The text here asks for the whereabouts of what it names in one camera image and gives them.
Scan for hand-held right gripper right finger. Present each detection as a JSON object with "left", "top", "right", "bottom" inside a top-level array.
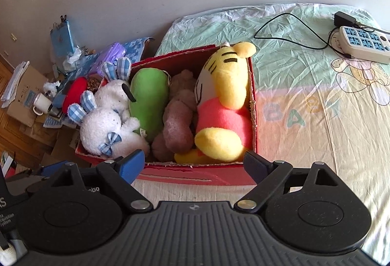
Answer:
[{"left": 234, "top": 151, "right": 339, "bottom": 213}]

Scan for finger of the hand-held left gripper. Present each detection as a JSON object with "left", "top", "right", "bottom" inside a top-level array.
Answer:
[{"left": 26, "top": 162, "right": 68, "bottom": 194}]

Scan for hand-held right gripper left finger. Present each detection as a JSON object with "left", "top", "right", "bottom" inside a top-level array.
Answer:
[{"left": 50, "top": 149, "right": 153, "bottom": 213}]

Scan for white bunny plush blue bow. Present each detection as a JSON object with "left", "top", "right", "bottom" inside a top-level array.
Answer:
[{"left": 67, "top": 91, "right": 151, "bottom": 160}]

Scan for brown plush toy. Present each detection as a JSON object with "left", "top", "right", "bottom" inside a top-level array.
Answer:
[{"left": 151, "top": 69, "right": 198, "bottom": 163}]

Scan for red cardboard box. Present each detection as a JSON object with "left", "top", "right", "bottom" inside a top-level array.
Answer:
[{"left": 75, "top": 44, "right": 258, "bottom": 187}]

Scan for green plush toy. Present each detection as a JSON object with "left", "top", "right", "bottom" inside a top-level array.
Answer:
[{"left": 121, "top": 68, "right": 171, "bottom": 143}]

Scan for printed bed sheet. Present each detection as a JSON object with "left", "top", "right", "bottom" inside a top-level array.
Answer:
[{"left": 131, "top": 3, "right": 390, "bottom": 263}]

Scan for yellow tiger plush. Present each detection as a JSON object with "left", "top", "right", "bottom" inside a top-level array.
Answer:
[{"left": 174, "top": 42, "right": 257, "bottom": 164}]

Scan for white mug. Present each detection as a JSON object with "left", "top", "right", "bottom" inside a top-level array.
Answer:
[{"left": 32, "top": 93, "right": 53, "bottom": 116}]

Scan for brown cardboard box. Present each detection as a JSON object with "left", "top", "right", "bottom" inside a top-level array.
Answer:
[{"left": 6, "top": 61, "right": 53, "bottom": 128}]

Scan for small white plush dog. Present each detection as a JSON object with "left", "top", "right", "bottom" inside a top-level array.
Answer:
[{"left": 43, "top": 81, "right": 60, "bottom": 99}]

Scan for red round plush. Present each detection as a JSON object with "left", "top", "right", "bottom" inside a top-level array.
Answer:
[{"left": 62, "top": 77, "right": 89, "bottom": 113}]

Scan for white papers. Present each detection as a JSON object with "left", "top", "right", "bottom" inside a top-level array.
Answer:
[{"left": 1, "top": 61, "right": 30, "bottom": 108}]

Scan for clear plastic bag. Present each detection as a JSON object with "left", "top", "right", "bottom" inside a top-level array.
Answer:
[{"left": 62, "top": 49, "right": 83, "bottom": 72}]

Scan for purple wipes package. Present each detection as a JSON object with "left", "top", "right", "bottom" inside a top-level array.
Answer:
[{"left": 91, "top": 42, "right": 127, "bottom": 78}]

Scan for blue patterned cloth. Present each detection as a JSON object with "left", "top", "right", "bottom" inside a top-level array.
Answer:
[{"left": 121, "top": 37, "right": 156, "bottom": 63}]

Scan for blue bag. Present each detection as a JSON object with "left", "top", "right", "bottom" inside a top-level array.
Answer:
[{"left": 50, "top": 14, "right": 76, "bottom": 57}]

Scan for white power strip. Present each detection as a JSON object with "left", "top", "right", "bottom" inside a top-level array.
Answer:
[{"left": 331, "top": 26, "right": 390, "bottom": 64}]

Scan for black power adapter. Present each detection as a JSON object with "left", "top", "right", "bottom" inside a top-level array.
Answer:
[{"left": 333, "top": 11, "right": 358, "bottom": 28}]

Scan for black cable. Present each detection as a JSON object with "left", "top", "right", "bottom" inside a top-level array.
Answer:
[{"left": 253, "top": 12, "right": 354, "bottom": 60}]

